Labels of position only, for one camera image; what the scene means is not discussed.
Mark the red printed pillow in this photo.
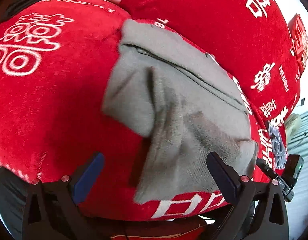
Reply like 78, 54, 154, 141
109, 0, 301, 124

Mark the grey crumpled cloth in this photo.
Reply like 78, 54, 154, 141
268, 122, 287, 170

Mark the grey knit sweater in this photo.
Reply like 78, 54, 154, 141
102, 20, 258, 204

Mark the red printed bed blanket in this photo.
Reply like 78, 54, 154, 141
0, 0, 289, 222

